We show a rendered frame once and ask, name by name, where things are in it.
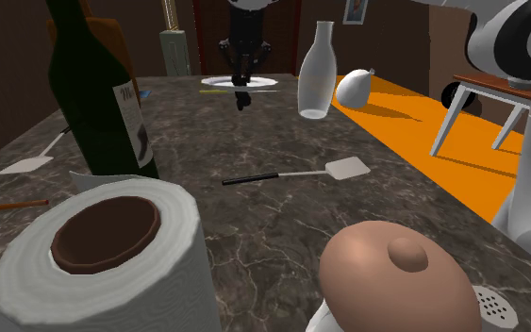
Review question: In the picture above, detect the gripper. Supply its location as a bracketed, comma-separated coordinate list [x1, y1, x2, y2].
[219, 3, 274, 87]

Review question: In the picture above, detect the white plate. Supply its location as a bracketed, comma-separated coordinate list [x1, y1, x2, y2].
[200, 75, 279, 90]

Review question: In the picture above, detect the dark red door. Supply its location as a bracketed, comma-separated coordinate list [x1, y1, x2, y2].
[192, 0, 304, 77]

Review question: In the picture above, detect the grey green box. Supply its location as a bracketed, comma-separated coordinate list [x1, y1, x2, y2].
[158, 28, 193, 77]

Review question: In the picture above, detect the white bottle vase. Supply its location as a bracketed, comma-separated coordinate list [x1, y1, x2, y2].
[296, 20, 339, 121]

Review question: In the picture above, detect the white round sack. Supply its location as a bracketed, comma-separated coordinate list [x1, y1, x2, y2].
[334, 67, 376, 110]

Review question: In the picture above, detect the dark green wine bottle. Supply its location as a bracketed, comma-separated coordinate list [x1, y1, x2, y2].
[44, 0, 161, 180]

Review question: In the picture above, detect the black round object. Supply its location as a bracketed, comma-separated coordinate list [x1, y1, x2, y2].
[440, 81, 483, 117]

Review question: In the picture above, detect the white paper towel roll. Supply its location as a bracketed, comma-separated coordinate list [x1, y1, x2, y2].
[0, 171, 223, 332]

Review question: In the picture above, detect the brown top white leg table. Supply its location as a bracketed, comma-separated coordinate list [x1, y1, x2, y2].
[428, 73, 531, 158]

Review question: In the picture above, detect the orange pencil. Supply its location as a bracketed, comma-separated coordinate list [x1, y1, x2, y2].
[0, 198, 51, 215]

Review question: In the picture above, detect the framed wall picture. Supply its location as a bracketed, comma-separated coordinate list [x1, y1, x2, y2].
[342, 0, 370, 26]

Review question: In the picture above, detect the black handled metal spatula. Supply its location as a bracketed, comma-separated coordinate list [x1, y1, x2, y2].
[221, 156, 373, 187]
[0, 125, 72, 175]

